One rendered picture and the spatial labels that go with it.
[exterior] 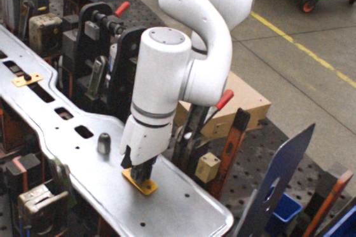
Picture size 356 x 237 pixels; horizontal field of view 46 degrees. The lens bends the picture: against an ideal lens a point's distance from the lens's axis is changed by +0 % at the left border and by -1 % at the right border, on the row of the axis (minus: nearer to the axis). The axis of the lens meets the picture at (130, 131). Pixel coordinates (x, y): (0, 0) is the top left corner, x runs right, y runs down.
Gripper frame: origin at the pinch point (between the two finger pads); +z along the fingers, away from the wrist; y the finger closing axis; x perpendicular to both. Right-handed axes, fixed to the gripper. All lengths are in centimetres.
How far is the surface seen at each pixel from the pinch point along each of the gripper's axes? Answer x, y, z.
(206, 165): 8.3, -10.8, -2.5
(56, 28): -59, -18, -2
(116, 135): -14.7, -5.7, 3.4
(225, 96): 0.3, -24.2, -10.7
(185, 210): 11.5, -2.6, 3.4
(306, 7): -145, -391, 97
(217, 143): -16, -58, 33
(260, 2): -186, -366, 103
